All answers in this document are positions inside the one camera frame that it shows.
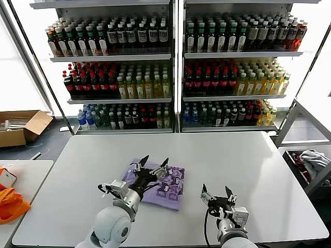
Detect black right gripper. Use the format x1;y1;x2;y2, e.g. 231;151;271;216
200;183;238;221

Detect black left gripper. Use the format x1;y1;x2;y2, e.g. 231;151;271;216
128;154;170;194

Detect purple t-shirt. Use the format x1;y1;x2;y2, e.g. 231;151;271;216
121;158;186;212

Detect black plastic bin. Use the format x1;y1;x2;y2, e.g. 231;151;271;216
282;149;331;191

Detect red crumpled garment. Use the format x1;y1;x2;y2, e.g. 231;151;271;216
291;152;312;183

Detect grey crumpled garment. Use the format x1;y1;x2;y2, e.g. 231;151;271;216
299;150;331;178

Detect grey metal bottle shelf unit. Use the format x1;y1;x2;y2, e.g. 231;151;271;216
29;0;176;135
178;0;306;134

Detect white side table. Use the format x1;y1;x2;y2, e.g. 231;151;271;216
0;159;54;248

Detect open cardboard box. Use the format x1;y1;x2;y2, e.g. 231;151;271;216
0;110;54;148

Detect dark tea bottle green label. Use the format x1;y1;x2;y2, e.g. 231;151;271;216
64;25;78;57
197;22;207;51
55;25;68;57
238;21;248;51
207;22;217;51
74;24;88;56
96;23;108;56
218;21;228;51
228;21;238;51
85;24;98;56
186;22;197;51

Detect dark drink bottle grey label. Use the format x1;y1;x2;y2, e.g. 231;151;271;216
288;21;300;50
278;20;290;50
148;21;158;49
158;21;168;49
127;22;137;49
107;23;118;50
268;20;280;50
117;22;128;49
137;22;147;49

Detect white strips in carton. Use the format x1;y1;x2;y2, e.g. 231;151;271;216
0;117;28;131

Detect small white orange box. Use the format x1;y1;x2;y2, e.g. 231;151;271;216
0;170;18;187

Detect orange fabric bag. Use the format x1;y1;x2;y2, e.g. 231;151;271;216
0;166;32;224

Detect dark bottle beige label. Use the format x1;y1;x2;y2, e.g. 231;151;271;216
259;20;270;50
248;20;261;50

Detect red drink bottle grey label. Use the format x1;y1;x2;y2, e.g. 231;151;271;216
296;22;308;51

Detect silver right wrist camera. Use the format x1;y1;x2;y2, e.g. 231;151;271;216
231;206;250;228

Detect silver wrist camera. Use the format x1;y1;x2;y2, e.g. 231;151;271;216
110;180;129;198
231;206;250;228

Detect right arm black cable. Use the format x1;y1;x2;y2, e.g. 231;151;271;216
204;208;220;248

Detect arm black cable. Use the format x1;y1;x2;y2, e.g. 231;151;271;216
204;208;220;248
97;182;114;198

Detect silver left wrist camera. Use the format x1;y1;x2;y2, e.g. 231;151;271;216
110;180;129;198

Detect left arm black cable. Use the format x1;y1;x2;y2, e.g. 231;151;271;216
97;182;114;198

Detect grey metal frame cart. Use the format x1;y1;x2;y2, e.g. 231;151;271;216
274;99;331;199

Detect dark slanted window post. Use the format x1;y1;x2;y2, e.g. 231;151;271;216
293;10;331;101
6;0;77;135

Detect grey slanted window post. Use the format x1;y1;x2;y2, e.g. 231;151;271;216
0;5;55;118

